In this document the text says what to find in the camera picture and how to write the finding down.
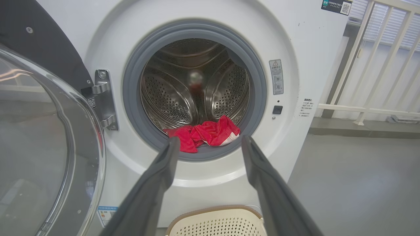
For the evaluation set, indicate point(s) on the white window blinds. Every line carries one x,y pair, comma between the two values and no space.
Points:
393,23

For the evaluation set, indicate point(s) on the red shirt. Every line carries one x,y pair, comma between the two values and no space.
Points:
213,131

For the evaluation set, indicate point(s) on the white front-load washing machine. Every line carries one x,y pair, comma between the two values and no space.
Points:
210,193

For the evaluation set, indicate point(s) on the cream perforated laundry basket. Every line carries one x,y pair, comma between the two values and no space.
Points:
216,223

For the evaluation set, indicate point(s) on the blue energy label sticker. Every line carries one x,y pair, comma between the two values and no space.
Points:
106,216

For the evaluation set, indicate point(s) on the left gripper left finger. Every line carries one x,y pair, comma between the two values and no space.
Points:
147,196

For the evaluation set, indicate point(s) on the white metal railing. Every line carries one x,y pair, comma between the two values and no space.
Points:
354,55

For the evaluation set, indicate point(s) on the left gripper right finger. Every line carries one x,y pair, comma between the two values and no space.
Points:
275,200

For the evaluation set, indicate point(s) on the round glass washing machine door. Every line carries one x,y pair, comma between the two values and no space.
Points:
39,147

